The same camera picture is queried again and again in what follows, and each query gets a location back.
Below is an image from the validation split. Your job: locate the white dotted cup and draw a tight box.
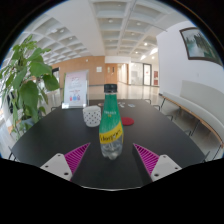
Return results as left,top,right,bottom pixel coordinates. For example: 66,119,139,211
82,105,102,128

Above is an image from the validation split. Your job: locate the long white bench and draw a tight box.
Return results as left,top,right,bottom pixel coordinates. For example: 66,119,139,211
159,79,224,148

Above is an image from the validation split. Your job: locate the green leafy potted plant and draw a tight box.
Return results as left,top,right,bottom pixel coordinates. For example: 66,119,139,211
0,34,61,134

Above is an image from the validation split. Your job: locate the dark framed landscape painting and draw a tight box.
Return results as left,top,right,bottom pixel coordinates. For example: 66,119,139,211
179,26,224,67

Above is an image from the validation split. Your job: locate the flat round red coaster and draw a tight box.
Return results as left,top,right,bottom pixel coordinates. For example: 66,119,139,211
120,116,135,127

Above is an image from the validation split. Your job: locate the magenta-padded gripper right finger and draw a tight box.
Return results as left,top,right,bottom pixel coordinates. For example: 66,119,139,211
131,142,183,186

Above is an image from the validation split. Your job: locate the green drink bottle yellow label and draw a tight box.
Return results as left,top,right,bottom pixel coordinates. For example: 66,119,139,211
98,83,125,161

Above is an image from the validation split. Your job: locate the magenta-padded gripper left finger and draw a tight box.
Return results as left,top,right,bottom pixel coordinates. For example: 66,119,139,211
39,142,92,183

